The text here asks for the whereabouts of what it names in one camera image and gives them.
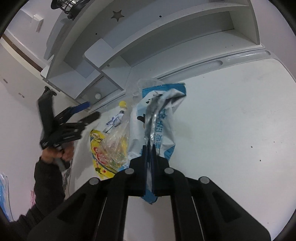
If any clear plastic bag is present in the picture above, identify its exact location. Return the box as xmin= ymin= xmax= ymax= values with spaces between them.
xmin=100 ymin=117 xmax=130 ymax=171

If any yellow snack wrapper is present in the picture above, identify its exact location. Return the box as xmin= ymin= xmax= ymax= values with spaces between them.
xmin=90 ymin=130 xmax=128 ymax=180

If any blue white plastic bag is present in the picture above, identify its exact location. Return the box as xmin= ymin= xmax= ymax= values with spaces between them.
xmin=127 ymin=83 xmax=187 ymax=204

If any blue white patterned wrapper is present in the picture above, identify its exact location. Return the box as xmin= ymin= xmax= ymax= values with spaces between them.
xmin=103 ymin=110 xmax=125 ymax=133

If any black sleeved left forearm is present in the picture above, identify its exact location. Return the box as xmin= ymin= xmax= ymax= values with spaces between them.
xmin=1 ymin=158 xmax=65 ymax=240

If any left hand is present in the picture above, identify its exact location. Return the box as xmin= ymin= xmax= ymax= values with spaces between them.
xmin=41 ymin=142 xmax=74 ymax=164

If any white desk shelf hutch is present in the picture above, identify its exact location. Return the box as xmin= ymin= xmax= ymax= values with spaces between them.
xmin=41 ymin=1 xmax=262 ymax=110

